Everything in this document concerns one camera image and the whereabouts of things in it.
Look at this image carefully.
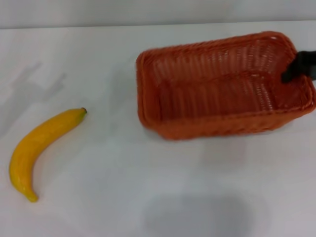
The orange woven plastic basket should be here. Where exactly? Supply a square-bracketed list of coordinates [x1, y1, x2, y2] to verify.
[136, 30, 316, 141]

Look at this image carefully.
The yellow plastic banana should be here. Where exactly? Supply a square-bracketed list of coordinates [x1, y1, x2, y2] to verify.
[9, 107, 88, 203]

